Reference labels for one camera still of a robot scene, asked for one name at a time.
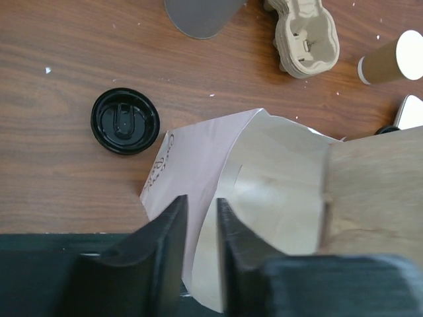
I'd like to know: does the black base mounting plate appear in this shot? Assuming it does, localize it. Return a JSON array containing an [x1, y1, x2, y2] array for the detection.
[[1, 233, 129, 316]]

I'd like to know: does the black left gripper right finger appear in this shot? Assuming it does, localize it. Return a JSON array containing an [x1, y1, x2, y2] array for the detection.
[[216, 198, 285, 316]]

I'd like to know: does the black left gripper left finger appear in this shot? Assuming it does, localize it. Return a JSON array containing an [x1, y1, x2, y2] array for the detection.
[[74, 195, 188, 316]]

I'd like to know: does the white rectangular plate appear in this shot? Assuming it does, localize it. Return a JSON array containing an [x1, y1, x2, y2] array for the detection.
[[394, 94, 423, 130]]

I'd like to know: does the grey cylindrical utensil holder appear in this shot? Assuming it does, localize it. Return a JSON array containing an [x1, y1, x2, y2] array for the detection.
[[164, 0, 247, 40]]

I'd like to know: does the cardboard two-cup carrier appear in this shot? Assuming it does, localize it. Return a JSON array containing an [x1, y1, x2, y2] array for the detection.
[[264, 0, 340, 79]]

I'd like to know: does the brown paper coffee cup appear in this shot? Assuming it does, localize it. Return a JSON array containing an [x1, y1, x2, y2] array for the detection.
[[358, 30, 422, 85]]

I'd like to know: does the cream paper takeout bag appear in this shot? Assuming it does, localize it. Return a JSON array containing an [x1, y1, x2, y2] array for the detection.
[[139, 107, 423, 313]]

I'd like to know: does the black plastic cup lid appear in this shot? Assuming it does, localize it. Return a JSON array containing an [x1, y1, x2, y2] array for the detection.
[[375, 125, 401, 135]]

